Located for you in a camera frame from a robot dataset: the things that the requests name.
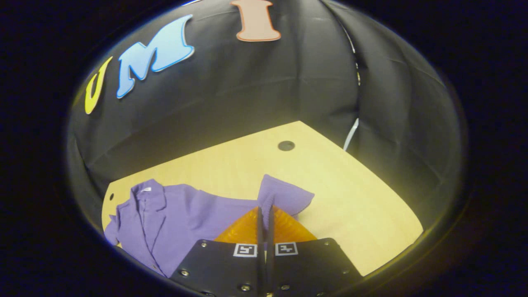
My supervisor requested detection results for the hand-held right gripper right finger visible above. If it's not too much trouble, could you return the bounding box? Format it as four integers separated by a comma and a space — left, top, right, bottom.
267, 205, 363, 297

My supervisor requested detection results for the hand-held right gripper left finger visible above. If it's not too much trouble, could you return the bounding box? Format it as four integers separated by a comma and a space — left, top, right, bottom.
170, 206, 265, 297

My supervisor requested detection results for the purple knit garment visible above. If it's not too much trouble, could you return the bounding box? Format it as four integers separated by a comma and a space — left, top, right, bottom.
104, 174, 315, 278

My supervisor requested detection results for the white cable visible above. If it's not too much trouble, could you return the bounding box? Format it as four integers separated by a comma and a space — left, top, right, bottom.
343, 118, 360, 151

